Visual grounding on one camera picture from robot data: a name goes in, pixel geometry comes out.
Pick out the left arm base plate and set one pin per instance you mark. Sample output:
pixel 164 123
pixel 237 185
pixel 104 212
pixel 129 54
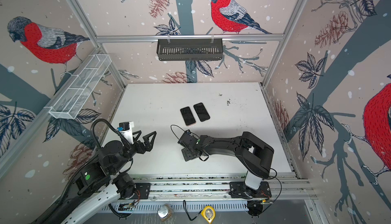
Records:
pixel 140 191

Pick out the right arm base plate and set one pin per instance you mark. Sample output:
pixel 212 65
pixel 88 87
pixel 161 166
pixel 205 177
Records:
pixel 240 190

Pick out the silver round object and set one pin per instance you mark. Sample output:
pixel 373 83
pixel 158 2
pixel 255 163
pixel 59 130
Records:
pixel 164 212

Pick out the black screen phone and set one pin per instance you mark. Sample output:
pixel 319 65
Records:
pixel 187 116

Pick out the yellow tape measure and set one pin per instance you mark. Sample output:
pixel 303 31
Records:
pixel 209 214

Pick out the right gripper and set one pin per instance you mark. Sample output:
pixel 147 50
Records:
pixel 186 152

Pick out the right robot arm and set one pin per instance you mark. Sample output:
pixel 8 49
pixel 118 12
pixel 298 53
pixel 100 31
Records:
pixel 255 154

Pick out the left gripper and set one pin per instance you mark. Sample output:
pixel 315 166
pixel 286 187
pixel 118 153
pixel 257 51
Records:
pixel 148 145

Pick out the white mesh tray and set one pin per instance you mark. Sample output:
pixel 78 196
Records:
pixel 82 85

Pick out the black wire basket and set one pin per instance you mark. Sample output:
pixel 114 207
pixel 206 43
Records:
pixel 190 49

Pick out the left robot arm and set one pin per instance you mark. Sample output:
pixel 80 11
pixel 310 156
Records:
pixel 101 180

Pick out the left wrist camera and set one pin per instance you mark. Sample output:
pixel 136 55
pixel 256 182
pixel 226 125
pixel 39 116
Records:
pixel 125 129

